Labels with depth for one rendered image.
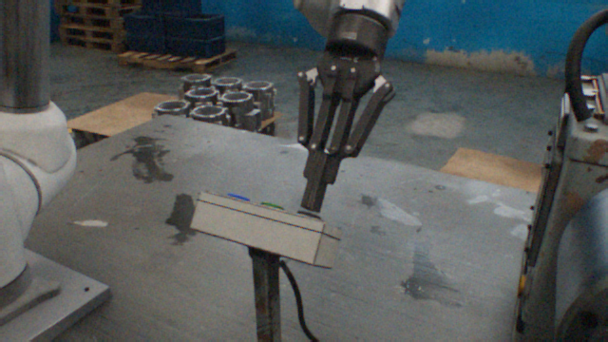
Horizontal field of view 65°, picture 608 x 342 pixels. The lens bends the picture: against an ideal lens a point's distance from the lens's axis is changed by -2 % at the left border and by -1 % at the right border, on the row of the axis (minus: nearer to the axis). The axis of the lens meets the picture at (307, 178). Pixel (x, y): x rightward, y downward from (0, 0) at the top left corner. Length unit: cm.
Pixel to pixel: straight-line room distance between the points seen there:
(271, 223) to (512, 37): 544
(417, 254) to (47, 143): 72
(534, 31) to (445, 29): 95
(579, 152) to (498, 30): 527
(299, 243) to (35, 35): 59
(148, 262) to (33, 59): 42
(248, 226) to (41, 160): 50
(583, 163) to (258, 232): 40
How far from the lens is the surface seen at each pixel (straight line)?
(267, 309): 65
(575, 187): 68
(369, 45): 60
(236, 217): 58
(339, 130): 58
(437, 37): 604
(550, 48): 588
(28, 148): 95
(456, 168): 296
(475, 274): 97
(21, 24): 92
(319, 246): 53
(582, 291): 50
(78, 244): 110
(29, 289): 93
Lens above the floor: 137
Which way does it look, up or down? 27 degrees down
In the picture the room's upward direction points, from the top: straight up
